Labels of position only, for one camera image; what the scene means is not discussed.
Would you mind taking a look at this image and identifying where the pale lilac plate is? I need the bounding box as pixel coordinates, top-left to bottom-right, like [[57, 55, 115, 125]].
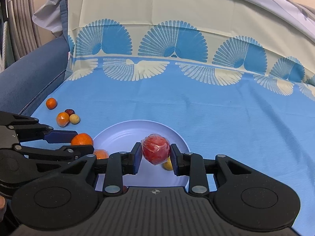
[[92, 120, 191, 192]]

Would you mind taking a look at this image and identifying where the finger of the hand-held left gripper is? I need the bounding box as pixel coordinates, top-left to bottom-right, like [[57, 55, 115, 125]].
[[13, 146, 94, 175], [0, 111, 78, 144]]

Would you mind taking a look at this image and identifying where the blue fan-print tablecloth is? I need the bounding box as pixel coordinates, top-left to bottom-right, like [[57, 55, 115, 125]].
[[18, 0, 315, 236]]

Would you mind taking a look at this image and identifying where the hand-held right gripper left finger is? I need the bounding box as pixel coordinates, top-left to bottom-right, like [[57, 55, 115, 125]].
[[60, 143, 143, 196]]

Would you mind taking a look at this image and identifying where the plastic-wrapped orange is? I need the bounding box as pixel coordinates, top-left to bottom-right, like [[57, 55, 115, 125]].
[[56, 112, 70, 127], [93, 149, 109, 160]]

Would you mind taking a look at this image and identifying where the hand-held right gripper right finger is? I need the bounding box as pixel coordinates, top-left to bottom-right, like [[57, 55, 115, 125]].
[[170, 144, 256, 195]]

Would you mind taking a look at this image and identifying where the grey pleated curtain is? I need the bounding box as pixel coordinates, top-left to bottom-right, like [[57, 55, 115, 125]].
[[7, 0, 41, 62]]

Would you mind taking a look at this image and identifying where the blue upholstered sofa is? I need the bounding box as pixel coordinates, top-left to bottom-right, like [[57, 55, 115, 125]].
[[0, 38, 70, 118]]

